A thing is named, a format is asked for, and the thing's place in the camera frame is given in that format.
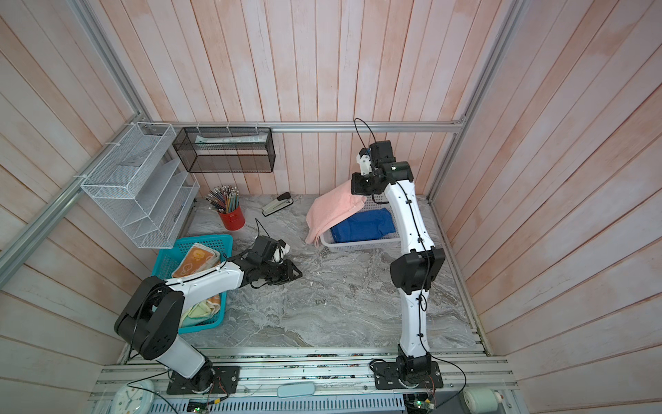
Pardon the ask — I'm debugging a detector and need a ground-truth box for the teal plastic basket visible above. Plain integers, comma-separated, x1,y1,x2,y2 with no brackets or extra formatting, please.
152,235,233,335

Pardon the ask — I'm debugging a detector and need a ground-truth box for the blue towel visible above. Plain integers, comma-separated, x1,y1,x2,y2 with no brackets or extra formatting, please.
331,209,397,243

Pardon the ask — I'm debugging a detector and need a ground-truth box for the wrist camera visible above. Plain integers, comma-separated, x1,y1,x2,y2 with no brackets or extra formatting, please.
356,148,372,176
272,240,290,263

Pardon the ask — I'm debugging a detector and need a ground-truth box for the coloured pencils bunch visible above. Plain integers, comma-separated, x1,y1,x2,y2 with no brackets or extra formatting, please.
205,185,240,214

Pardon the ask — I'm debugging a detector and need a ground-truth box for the white wire wall shelf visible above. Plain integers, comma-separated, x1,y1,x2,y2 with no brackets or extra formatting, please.
82,122,199,249

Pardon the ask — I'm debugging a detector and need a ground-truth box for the pale green towel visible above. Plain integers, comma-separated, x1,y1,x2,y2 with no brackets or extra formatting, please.
180,299,220,327

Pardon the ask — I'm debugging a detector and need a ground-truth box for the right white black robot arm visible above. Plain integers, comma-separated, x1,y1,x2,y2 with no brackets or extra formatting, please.
351,141,446,386

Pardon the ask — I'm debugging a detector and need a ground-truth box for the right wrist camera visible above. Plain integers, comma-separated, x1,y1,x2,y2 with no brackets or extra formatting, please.
356,148,372,176

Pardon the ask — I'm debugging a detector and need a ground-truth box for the pink towel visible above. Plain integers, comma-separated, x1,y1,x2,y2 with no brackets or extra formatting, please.
305,180,367,246

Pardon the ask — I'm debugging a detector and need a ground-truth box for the white analog clock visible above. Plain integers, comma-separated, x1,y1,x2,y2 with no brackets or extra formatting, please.
110,379,155,414

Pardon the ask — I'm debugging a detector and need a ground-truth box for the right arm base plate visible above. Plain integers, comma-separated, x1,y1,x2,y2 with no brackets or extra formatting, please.
368,359,444,390

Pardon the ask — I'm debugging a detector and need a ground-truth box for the black mesh wall basket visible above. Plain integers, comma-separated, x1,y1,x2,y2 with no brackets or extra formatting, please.
173,126,276,174

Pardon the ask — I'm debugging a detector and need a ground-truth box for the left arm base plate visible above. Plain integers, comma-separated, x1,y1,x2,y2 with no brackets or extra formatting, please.
167,364,241,395

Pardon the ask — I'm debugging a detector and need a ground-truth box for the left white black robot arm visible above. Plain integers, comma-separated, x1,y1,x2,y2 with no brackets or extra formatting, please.
114,236,303,393

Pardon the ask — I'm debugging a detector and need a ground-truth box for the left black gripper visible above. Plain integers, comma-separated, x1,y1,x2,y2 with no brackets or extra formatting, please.
260,259,303,286

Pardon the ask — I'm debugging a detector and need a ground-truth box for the black grey stapler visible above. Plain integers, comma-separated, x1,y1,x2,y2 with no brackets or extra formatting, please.
261,191,293,217

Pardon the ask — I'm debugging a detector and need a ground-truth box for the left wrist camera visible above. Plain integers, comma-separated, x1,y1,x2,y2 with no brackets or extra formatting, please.
272,240,290,263

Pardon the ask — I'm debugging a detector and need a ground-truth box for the red pencil cup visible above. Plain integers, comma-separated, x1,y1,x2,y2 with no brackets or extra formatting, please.
218,207,246,231

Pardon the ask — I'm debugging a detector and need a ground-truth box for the white plastic basket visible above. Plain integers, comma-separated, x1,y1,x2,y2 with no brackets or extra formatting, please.
320,194,400,252

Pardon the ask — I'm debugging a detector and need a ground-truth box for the white tape roll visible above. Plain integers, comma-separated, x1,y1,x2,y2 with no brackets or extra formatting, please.
462,387,503,414

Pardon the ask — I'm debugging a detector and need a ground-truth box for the orange patterned towel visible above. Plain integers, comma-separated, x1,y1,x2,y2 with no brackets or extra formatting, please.
171,243,221,308

